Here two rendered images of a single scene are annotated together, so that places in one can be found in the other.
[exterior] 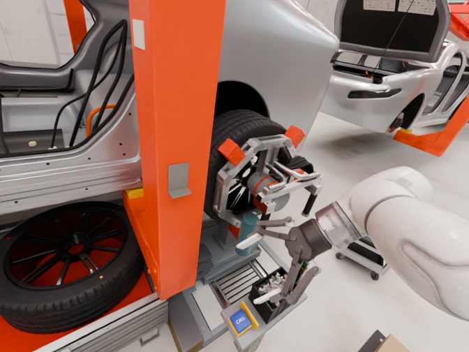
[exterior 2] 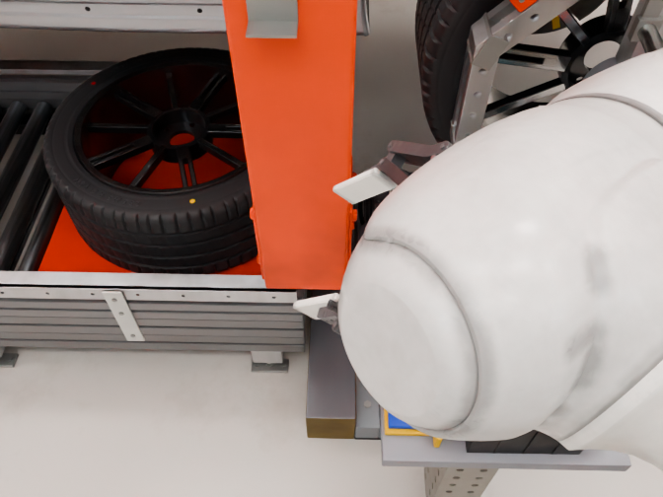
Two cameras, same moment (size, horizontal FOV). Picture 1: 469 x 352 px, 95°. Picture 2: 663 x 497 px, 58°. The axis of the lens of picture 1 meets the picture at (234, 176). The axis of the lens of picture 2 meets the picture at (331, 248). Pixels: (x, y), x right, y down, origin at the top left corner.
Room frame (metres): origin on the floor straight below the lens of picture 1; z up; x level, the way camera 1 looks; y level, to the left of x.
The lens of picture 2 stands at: (0.06, -0.34, 1.50)
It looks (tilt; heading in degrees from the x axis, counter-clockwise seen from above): 52 degrees down; 42
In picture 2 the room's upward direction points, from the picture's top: straight up
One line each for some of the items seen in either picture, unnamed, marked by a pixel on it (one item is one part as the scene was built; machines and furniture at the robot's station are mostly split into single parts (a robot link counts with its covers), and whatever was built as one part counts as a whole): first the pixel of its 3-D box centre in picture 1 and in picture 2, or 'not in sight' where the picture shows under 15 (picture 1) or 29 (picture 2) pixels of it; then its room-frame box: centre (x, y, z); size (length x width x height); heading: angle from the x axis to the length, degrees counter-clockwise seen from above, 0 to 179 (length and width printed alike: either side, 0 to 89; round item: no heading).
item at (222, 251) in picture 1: (228, 230); not in sight; (1.14, -0.03, 0.32); 0.40 x 0.30 x 0.28; 131
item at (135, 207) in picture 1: (148, 206); not in sight; (0.84, 0.42, 0.69); 0.52 x 0.17 x 0.35; 41
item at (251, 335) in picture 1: (266, 304); (497, 419); (0.59, -0.27, 0.44); 0.43 x 0.17 x 0.03; 131
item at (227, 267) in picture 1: (222, 248); not in sight; (1.12, -0.01, 0.13); 0.50 x 0.36 x 0.10; 131
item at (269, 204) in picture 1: (264, 202); not in sight; (0.74, -0.15, 0.93); 0.09 x 0.05 x 0.05; 41
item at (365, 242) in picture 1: (366, 243); not in sight; (1.44, -1.27, 0.17); 0.43 x 0.36 x 0.34; 152
